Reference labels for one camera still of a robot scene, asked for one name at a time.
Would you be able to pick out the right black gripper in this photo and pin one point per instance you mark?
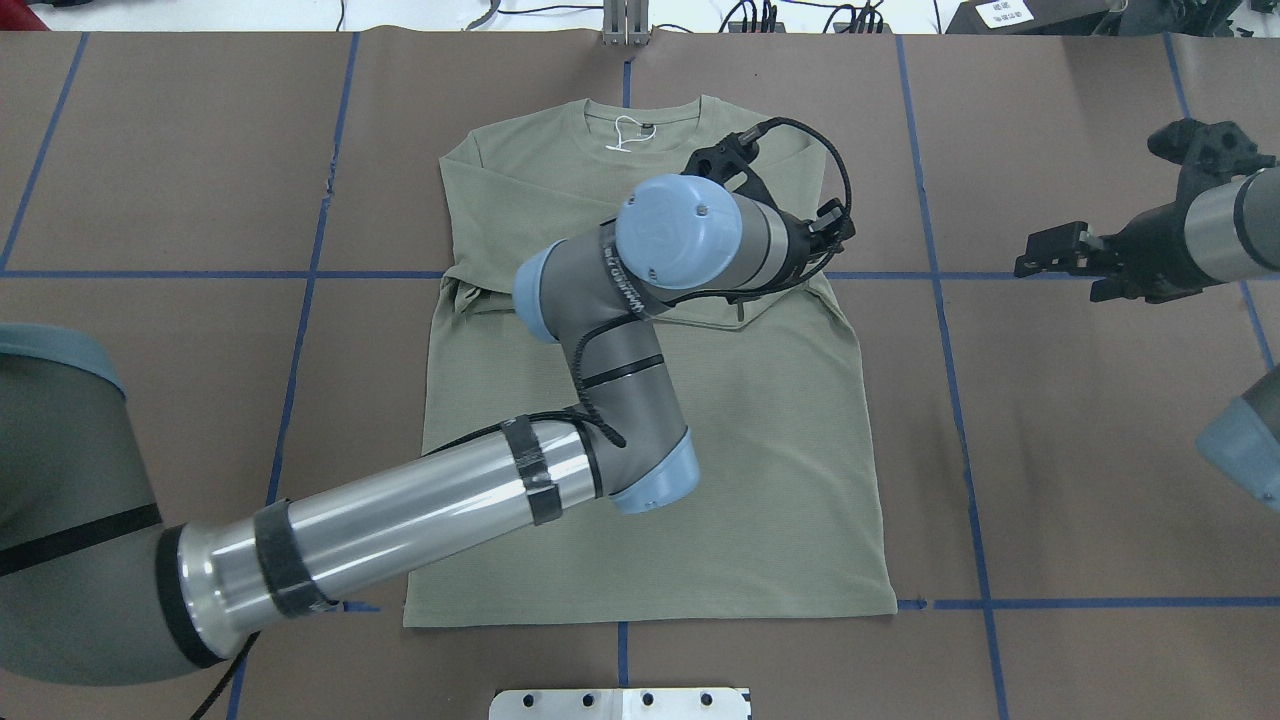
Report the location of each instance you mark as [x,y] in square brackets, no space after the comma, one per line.
[1158,238]

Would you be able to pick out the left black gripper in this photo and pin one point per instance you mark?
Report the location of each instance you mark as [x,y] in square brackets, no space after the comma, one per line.
[801,246]

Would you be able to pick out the olive green long-sleeve shirt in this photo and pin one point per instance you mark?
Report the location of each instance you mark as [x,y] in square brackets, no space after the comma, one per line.
[721,464]

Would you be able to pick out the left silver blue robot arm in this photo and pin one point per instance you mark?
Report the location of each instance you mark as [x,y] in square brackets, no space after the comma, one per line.
[100,589]

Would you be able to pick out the white garment tag loop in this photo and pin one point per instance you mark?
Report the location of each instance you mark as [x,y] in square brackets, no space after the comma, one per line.
[630,132]

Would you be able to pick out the black equipment case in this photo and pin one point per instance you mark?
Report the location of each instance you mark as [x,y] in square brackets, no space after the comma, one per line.
[1033,18]

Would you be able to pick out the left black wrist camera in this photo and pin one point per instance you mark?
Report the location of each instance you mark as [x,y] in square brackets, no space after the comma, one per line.
[730,158]

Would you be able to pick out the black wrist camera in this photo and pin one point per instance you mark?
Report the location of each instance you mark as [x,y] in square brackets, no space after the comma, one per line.
[730,158]
[1207,154]

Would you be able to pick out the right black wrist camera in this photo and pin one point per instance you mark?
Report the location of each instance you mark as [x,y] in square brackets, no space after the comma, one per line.
[1207,154]

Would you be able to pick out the aluminium frame post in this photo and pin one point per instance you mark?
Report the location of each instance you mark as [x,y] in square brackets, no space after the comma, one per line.
[626,23]

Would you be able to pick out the white pedestal base plate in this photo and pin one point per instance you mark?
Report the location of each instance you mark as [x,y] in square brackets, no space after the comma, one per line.
[623,703]

